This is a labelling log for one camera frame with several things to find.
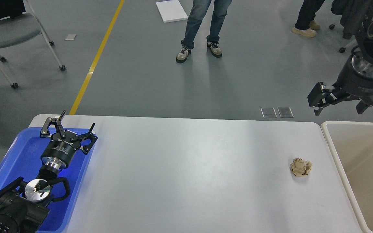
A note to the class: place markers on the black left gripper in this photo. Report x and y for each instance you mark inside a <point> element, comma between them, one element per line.
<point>63,144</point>

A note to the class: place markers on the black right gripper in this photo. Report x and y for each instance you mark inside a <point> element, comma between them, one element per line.
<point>354,81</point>

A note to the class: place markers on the brown paper ball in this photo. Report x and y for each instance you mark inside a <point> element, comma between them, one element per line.
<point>300,167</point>

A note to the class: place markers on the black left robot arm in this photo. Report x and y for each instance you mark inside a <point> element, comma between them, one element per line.
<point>41,175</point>

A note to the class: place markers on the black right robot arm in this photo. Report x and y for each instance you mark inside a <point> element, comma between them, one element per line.
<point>364,38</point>

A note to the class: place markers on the blue plastic tray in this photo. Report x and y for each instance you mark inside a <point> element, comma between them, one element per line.
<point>23,160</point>

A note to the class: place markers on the beige plastic bin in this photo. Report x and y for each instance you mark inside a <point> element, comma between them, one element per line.
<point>351,144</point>

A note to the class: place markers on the right metal floor plate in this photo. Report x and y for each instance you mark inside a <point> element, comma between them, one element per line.
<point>285,112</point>

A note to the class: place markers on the metal floor plate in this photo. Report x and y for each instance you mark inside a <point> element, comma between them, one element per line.
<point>285,112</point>
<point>268,112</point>

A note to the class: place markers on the left metal floor plate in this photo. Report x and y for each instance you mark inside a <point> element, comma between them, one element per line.
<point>268,112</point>

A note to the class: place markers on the person in black trousers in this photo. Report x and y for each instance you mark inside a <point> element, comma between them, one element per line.
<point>305,24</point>

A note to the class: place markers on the chair with dark coat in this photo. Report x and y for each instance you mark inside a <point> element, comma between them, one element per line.
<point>353,13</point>

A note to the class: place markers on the small grey floor card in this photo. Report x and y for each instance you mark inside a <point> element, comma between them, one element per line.
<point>70,37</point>

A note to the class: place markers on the grey folding chair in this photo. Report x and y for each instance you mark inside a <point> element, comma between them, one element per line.
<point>18,24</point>

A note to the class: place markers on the white flat board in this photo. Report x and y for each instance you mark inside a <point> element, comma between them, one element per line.
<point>171,11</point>

